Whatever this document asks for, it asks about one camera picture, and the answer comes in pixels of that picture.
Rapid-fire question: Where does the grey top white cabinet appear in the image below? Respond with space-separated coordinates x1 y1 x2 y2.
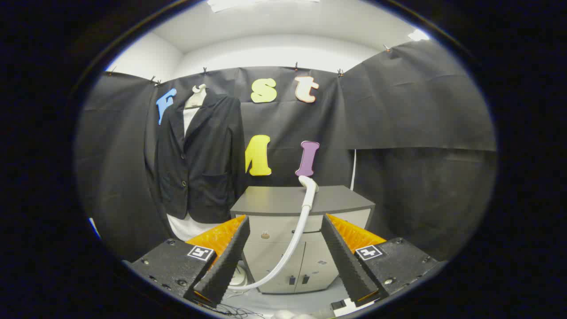
229 185 376 294

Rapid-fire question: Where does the ceiling light panel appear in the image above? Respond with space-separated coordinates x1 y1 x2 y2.
208 0 319 13

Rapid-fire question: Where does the white garment steamer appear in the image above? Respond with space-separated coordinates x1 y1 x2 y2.
226 175 319 292

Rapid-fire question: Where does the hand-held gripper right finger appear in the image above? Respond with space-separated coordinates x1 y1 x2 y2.
321 214 443 307

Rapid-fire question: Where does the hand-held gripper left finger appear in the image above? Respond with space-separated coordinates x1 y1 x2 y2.
128 215 251 308

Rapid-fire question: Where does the black suit jacket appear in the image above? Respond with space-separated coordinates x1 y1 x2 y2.
145 91 247 224

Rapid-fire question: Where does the white clothes hanger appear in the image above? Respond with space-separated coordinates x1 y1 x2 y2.
184 84 209 109

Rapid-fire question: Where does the black backdrop cloth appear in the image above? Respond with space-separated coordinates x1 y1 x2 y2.
75 39 497 262

